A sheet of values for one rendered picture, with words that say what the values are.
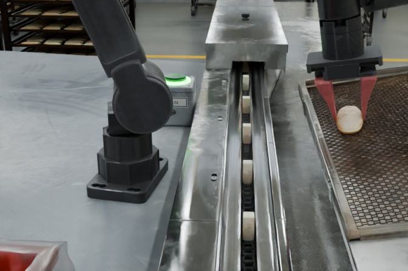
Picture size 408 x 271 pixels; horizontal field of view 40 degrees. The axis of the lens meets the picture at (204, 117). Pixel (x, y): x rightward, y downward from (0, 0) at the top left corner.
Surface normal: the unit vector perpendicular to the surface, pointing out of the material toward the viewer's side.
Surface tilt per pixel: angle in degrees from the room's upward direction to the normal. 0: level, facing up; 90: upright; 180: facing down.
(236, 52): 90
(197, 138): 0
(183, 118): 90
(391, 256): 10
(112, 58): 78
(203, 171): 0
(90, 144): 0
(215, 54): 90
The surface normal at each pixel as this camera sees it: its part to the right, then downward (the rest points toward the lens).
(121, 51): 0.11, 0.10
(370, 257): -0.18, -0.93
